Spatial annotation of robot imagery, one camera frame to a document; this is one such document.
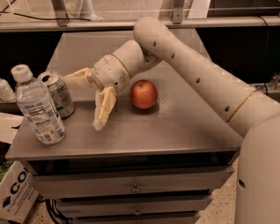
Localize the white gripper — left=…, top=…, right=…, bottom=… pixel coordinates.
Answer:
left=63, top=55, right=131, bottom=131

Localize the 7up soda can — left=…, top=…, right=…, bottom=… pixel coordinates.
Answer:
left=38, top=71, right=76, bottom=119

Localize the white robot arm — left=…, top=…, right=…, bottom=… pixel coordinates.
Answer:
left=65, top=17, right=280, bottom=224

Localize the clear plastic water bottle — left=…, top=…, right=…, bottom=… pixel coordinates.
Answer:
left=11, top=64, right=65, bottom=145

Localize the white pump sanitizer bottle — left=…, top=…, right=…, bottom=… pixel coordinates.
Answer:
left=0, top=78, right=15, bottom=102

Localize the red apple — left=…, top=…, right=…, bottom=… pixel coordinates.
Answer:
left=130, top=79, right=158, bottom=109

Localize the grey drawer cabinet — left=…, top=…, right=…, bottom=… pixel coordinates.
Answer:
left=5, top=28, right=244, bottom=224

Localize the white cardboard box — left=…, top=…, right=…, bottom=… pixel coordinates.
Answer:
left=0, top=112, right=38, bottom=223

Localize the metal frame rail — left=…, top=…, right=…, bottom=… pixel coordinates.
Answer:
left=0, top=0, right=280, bottom=32

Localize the black cable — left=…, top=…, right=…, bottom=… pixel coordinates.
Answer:
left=0, top=0, right=92, bottom=22

